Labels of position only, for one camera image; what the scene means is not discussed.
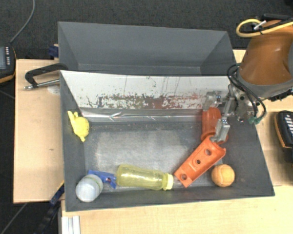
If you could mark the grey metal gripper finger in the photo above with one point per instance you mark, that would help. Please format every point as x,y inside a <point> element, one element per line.
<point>222,128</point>
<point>213,97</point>

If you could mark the orange curved plastic piece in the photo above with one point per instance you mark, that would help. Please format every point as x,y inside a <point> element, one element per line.
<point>210,121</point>

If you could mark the orange block with holes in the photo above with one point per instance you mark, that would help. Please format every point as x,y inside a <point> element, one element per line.
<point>200,162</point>

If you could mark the orange ball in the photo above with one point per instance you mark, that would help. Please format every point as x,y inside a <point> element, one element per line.
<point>223,175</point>

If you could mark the grey metal bin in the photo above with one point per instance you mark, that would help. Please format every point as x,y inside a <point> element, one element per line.
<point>141,142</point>

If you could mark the yellow clear plastic bottle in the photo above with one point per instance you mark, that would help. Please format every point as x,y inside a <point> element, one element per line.
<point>141,177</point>

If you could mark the yellow toy animal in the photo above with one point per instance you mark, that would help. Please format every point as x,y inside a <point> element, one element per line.
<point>80,127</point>

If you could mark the white spray bottle blue trigger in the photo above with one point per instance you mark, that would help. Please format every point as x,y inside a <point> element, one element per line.
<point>88,188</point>

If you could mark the pale cardboard board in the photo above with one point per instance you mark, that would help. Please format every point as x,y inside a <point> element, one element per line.
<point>36,130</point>

